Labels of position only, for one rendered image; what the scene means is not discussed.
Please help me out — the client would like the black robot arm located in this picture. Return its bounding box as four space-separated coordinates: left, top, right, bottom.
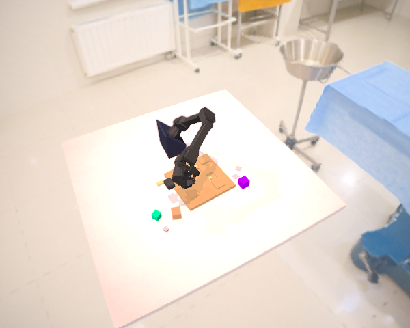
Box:
166 107 216 189

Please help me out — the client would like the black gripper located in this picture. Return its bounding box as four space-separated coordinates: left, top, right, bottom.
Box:
163 166 200 190

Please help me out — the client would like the small green cube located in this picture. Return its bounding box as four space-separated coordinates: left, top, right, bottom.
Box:
151 209 162 221

